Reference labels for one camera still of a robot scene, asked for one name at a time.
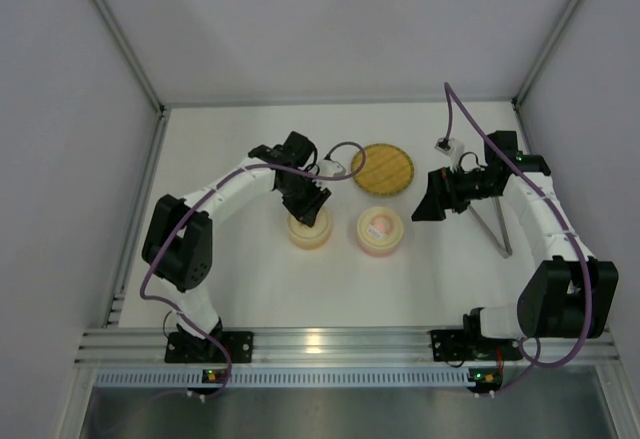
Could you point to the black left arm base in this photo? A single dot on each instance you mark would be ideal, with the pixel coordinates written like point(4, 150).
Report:
point(183, 348)

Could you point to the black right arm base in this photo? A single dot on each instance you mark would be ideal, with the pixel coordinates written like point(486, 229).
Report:
point(460, 345)

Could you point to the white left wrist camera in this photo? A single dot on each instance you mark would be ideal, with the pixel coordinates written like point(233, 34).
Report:
point(330, 168)

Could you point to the cream lid pink handle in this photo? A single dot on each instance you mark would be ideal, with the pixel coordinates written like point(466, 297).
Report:
point(379, 221)

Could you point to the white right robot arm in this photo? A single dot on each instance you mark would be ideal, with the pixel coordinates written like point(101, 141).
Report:
point(571, 291)

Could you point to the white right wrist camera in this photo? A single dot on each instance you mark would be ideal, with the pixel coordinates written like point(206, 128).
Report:
point(453, 149)

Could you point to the right aluminium frame post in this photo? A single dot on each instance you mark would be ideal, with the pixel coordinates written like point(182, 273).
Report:
point(557, 30)

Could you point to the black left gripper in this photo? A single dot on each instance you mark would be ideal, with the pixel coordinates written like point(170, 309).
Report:
point(305, 199)

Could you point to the round bamboo tray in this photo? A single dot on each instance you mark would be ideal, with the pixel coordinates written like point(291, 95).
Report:
point(388, 170)

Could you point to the stainless steel tongs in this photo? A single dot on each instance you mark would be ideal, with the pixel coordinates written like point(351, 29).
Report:
point(488, 214)

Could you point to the pink lunch box bowl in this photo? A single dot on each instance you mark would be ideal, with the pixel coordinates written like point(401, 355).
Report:
point(378, 247)

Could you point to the cream lid orange handle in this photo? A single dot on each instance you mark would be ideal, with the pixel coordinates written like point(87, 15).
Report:
point(322, 228)

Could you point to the aluminium frame post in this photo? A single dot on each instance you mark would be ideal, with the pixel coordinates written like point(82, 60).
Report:
point(116, 32)
point(557, 30)

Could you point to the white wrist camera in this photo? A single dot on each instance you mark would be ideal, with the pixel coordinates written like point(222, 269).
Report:
point(330, 168)
point(453, 149)

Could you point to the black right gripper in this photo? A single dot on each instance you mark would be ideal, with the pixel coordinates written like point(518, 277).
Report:
point(439, 190)

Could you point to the slotted cable duct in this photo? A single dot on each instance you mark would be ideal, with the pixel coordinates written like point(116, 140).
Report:
point(189, 377)

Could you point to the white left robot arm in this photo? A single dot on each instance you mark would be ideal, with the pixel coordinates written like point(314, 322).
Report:
point(179, 244)

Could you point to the yellow lunch box bowl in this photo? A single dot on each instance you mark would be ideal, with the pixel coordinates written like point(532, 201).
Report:
point(309, 244)

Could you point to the left aluminium frame post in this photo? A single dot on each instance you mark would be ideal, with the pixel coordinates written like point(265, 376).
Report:
point(116, 32)

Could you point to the aluminium mounting rail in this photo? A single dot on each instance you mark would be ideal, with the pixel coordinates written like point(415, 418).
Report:
point(298, 347)

